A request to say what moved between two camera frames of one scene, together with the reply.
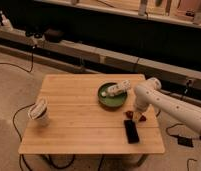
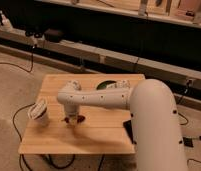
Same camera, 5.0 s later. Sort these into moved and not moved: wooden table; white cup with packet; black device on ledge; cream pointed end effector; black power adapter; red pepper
Moved: cream pointed end effector; red pepper
Not moved: black power adapter; wooden table; black device on ledge; white cup with packet
